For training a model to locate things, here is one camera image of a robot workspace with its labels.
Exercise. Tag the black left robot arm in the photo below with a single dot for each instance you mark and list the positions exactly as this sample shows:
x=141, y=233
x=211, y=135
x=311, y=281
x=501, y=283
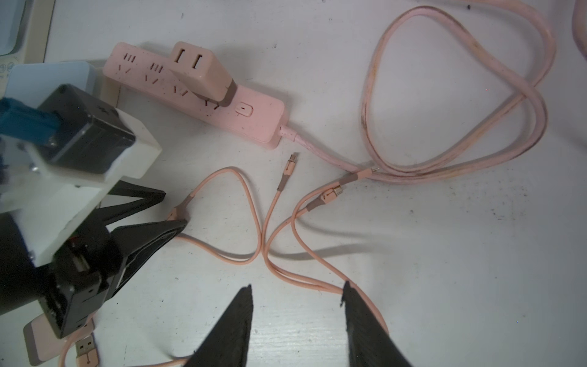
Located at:
x=21, y=281

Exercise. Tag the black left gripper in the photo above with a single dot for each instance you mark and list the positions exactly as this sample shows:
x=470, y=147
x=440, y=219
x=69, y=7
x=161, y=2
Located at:
x=94, y=264

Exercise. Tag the pink charger adapter with prongs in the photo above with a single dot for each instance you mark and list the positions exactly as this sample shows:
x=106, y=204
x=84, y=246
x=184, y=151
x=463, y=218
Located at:
x=42, y=344

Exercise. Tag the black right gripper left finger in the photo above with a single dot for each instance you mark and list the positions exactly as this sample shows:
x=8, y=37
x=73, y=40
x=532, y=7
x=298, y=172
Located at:
x=227, y=344

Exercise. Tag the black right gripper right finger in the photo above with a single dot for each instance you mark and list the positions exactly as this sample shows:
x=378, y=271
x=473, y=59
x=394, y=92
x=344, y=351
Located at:
x=369, y=344

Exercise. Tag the pink power strip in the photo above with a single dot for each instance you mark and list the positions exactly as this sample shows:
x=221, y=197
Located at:
x=251, y=115

